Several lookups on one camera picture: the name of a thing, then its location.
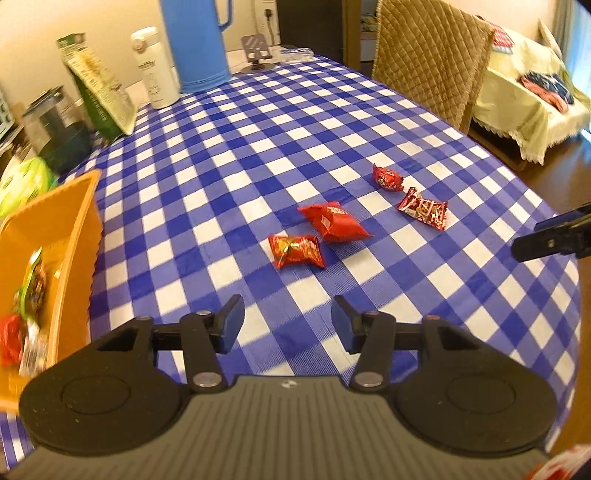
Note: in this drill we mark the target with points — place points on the red checked cushion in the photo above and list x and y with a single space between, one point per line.
502 38

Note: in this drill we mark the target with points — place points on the white bottle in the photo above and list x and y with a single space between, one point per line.
154 69

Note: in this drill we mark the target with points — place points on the red pillow snack packet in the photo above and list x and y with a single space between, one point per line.
334 222

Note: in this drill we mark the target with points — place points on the red white patterned clothing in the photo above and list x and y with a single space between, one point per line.
561 464

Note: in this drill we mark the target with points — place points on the wall socket with plug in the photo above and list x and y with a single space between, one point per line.
268 11

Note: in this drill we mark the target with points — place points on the red gold candy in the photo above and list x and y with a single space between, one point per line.
295 251

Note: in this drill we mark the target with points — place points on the silver packet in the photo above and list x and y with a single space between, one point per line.
33 353

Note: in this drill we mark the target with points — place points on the blue white checked tablecloth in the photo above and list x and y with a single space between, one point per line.
277 147

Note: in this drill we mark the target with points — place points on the sofa with pale yellow cover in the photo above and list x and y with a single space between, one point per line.
521 120

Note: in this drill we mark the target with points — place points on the dark patterned cloth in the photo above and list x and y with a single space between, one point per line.
547 90

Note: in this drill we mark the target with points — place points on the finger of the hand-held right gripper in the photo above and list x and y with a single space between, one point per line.
540 247
568 219

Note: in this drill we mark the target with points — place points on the small red candy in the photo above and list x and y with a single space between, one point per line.
387 177

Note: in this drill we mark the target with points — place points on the green standing bag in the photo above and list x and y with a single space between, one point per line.
99 97

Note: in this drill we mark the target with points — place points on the clear packet of nuts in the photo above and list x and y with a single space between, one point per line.
34 290

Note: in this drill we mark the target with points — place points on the black cabinet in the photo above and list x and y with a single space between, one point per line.
309 23

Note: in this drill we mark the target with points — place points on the glass jar with dark base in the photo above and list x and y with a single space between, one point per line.
60 138

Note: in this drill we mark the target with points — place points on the orange plastic tray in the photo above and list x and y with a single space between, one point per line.
69 258

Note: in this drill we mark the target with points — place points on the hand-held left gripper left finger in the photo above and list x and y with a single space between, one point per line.
231 325

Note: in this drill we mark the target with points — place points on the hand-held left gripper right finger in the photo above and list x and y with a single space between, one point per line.
344 325

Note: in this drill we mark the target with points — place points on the green tissue pack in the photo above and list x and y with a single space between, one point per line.
25 184

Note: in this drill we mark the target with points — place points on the chair with beige quilted cover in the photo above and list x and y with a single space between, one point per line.
429 60

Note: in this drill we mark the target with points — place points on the blue white blister packet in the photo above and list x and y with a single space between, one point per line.
296 54

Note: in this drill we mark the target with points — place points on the blue plastic pitcher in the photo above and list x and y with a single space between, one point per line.
198 50

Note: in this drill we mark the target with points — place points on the grey phone stand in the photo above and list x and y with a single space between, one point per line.
255 53

